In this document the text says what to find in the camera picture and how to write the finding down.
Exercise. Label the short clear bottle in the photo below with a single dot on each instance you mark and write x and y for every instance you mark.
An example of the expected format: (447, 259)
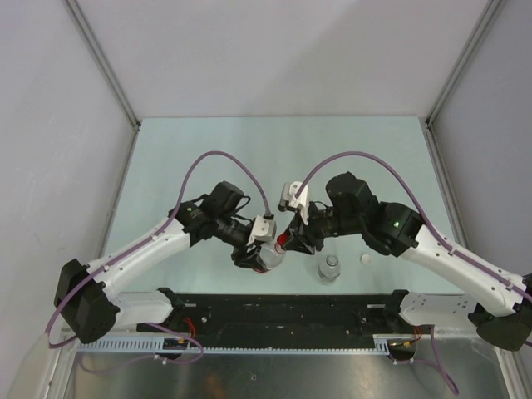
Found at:
(329, 268)

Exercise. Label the slotted cable duct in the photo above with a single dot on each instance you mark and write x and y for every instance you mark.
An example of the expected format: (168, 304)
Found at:
(173, 345)

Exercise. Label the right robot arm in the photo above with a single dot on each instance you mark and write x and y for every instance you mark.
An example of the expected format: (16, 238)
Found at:
(493, 302)

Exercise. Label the red bottle cap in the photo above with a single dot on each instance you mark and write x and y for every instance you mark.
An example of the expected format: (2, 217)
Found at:
(282, 239)

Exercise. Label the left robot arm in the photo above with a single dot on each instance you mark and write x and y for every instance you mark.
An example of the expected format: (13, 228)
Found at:
(92, 298)

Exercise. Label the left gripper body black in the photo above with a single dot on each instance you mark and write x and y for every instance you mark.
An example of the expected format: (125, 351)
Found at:
(239, 242)

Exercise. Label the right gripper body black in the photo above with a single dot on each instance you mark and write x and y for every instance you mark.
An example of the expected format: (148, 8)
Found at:
(322, 224)

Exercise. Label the right aluminium corner post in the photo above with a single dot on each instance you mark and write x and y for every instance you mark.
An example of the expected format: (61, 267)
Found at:
(472, 45)

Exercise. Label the left aluminium corner post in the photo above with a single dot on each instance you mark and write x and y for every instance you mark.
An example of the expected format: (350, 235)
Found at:
(94, 47)

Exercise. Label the white bottle cap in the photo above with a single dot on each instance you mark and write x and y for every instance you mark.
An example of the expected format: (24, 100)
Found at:
(366, 259)

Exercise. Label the clear bottle red label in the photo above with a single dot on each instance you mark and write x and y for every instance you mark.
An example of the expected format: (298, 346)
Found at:
(270, 256)

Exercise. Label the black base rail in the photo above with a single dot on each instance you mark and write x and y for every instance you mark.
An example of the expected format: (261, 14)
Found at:
(246, 318)

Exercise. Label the aluminium corner post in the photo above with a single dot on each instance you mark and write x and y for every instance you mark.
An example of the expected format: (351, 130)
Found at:
(472, 45)
(94, 47)

